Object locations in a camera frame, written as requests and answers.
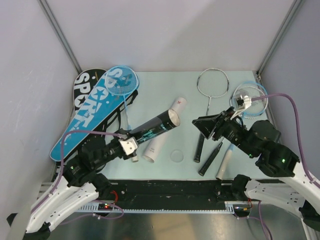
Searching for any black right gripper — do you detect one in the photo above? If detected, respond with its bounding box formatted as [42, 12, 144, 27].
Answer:
[190, 106, 256, 157]

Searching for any black shuttlecock tube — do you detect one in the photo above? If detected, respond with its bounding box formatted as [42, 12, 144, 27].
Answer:
[126, 108, 181, 145]

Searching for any white shuttlecock tube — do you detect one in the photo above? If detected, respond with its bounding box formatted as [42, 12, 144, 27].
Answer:
[142, 97, 187, 163]

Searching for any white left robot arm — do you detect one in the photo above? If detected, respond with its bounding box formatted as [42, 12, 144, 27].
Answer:
[6, 129, 139, 240]

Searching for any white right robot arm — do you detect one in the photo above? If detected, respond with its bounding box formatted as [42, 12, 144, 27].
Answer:
[192, 107, 320, 231]

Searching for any white racket black grip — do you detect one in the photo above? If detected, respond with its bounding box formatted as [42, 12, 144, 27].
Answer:
[193, 67, 230, 164]

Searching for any clear black tube lid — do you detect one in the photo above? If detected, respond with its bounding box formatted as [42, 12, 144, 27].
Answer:
[170, 149, 184, 163]

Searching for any blue sport racket cover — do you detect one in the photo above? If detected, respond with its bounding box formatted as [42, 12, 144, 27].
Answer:
[49, 68, 124, 162]

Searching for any blue racket white grip right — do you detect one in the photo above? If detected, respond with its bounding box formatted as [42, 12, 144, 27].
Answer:
[215, 80, 269, 181]

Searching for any blue racket white grip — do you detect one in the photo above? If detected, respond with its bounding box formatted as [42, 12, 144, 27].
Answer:
[215, 80, 269, 181]
[105, 65, 139, 130]

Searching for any blue racket white grip left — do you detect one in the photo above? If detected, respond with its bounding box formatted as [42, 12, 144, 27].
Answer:
[105, 65, 139, 130]

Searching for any black sport racket cover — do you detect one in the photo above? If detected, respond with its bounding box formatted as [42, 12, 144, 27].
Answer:
[54, 67, 139, 173]

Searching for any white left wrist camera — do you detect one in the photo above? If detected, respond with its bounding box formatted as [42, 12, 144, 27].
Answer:
[119, 137, 139, 156]

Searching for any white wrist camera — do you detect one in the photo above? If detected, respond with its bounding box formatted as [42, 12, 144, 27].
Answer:
[230, 93, 252, 120]
[119, 137, 139, 156]

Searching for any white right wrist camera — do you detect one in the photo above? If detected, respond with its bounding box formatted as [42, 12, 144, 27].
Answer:
[230, 93, 252, 120]

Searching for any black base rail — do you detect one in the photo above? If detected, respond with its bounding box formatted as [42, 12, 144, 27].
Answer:
[93, 180, 248, 211]

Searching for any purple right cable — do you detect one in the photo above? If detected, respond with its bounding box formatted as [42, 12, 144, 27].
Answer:
[249, 92, 320, 240]

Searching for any purple cable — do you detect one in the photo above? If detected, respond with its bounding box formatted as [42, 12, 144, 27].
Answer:
[249, 92, 320, 240]
[29, 129, 131, 226]

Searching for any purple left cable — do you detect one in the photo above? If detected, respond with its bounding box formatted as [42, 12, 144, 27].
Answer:
[29, 129, 131, 226]

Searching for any grey aluminium frame post right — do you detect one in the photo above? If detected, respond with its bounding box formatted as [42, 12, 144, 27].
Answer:
[256, 0, 306, 78]

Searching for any grey aluminium frame post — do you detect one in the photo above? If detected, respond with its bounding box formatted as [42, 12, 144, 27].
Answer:
[37, 0, 83, 74]
[256, 0, 306, 78]

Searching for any grey aluminium frame post left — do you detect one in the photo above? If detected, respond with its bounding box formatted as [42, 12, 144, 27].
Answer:
[37, 0, 83, 74]

